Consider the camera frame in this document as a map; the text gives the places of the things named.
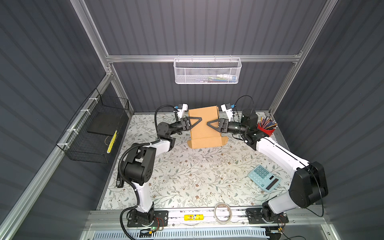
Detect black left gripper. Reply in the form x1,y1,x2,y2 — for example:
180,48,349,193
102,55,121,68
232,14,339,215
168,119,201,138

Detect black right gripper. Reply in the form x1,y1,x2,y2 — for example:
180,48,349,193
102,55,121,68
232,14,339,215
207,120,247,137

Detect brown cardboard box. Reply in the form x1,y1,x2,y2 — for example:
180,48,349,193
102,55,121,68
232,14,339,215
187,106,229,149

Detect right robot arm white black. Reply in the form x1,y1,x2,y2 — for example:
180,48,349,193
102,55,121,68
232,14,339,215
207,104,329,223

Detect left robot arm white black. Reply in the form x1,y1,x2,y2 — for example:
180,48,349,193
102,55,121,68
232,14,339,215
118,104,202,214

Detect markers in white basket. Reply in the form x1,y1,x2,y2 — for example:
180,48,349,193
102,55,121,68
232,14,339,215
199,74,238,84

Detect bundle of coloured pencils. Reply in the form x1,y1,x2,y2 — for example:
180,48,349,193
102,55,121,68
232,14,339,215
259,117,278,130

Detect red metal pencil cup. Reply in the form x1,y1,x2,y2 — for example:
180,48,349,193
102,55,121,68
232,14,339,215
258,124,275,137

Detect teal calculator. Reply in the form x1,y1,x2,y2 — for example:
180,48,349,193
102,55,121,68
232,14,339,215
248,165,281,193

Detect clear tape roll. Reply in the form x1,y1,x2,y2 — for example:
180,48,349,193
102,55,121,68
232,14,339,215
213,203,233,225

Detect yellow spirit level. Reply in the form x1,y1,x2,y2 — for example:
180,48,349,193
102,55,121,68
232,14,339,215
184,215,204,221

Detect black foam pad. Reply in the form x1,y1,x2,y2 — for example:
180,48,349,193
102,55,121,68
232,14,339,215
87,112,121,137

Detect yellow striped tool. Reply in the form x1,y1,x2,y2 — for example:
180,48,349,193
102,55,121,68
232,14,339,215
107,131,118,154

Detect black stapler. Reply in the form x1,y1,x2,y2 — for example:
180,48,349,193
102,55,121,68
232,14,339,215
116,177,124,188

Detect white wire mesh basket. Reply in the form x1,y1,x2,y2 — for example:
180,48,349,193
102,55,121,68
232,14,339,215
173,57,243,85

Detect black corrugated cable hose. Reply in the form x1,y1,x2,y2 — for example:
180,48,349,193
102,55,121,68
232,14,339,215
117,104,176,240

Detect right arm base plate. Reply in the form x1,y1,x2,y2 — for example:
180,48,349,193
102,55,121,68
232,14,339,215
246,208,289,224

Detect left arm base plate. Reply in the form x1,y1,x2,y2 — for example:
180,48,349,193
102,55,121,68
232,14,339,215
127,210,169,228

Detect black wire mesh basket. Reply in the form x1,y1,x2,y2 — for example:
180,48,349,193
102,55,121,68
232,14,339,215
57,90,130,164

